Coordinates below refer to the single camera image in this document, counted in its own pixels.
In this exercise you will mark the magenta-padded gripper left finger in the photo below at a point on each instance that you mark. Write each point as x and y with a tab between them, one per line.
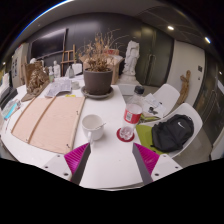
75	160

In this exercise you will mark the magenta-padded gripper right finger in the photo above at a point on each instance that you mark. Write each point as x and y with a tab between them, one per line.
148	160

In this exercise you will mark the clear red-labelled drink bottle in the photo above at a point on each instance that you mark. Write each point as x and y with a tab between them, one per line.
132	115

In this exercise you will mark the white ceramic mug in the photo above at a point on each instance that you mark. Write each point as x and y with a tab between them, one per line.
91	128

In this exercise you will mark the black backpack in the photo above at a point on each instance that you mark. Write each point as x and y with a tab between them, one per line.
171	131

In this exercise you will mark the flat round red coaster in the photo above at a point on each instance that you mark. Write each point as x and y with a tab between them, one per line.
119	137

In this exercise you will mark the small green seat cushion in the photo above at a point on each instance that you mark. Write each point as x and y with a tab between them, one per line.
150	119

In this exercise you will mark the thin stirrer in mug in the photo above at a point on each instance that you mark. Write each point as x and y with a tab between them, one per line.
100	126

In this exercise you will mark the beige wood-framed board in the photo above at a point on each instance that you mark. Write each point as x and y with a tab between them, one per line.
50	123

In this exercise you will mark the stack of papers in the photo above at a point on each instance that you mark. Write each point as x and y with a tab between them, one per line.
153	103

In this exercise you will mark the small yellow strip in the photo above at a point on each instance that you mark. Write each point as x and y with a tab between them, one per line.
70	96

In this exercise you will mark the white chair with backpack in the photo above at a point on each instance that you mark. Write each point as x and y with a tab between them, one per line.
191	111

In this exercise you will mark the grey plant pot saucer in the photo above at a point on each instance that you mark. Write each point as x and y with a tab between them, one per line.
96	97

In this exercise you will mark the white chair with papers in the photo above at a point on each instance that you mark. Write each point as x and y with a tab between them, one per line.
168	95

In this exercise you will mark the printed newspaper sheet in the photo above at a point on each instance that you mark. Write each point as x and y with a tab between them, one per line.
58	87

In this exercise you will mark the small white cup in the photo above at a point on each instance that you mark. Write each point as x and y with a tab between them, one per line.
75	85

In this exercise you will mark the dark pot with dried plant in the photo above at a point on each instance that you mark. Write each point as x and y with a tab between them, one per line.
97	81

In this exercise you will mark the colourful book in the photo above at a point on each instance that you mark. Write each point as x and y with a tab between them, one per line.
11	108

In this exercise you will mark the wooden mannequin figure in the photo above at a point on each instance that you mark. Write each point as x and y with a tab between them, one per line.
185	86

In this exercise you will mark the brown wooden carved model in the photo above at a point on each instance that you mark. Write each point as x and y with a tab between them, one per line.
37	81

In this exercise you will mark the grey spray bottle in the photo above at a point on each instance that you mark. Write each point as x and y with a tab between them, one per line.
71	72

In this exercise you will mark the white chair behind table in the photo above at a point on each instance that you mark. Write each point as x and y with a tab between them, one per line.
77	69

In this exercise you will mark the black box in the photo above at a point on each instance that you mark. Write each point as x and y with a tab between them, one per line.
8	96

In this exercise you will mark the small white figurine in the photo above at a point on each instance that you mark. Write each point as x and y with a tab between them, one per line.
56	69

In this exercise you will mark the tall white plaster statue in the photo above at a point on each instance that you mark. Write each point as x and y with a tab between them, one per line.
131	56

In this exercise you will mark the wooden easel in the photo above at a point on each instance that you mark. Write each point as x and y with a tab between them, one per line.
73	53

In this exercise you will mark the white cabinet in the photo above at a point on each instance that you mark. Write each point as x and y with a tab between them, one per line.
19	63

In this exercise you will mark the round ceiling spotlight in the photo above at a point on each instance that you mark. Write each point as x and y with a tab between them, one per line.
170	28
207	40

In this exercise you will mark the long ceiling strip light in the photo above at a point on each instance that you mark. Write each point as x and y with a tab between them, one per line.
40	15

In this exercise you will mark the white statue pedestal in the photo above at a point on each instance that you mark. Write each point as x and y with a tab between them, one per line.
128	86

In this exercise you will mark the black wall screen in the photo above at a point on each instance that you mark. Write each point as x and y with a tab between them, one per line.
48	45

